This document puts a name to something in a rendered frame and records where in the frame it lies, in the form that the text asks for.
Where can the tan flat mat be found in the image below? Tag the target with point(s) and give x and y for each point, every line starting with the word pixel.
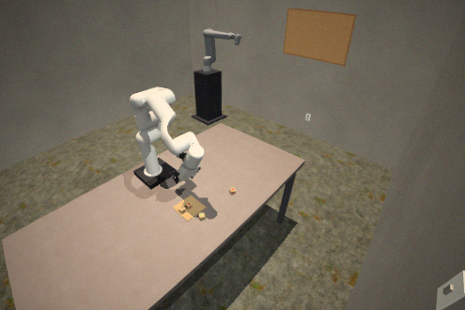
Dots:
pixel 190 213

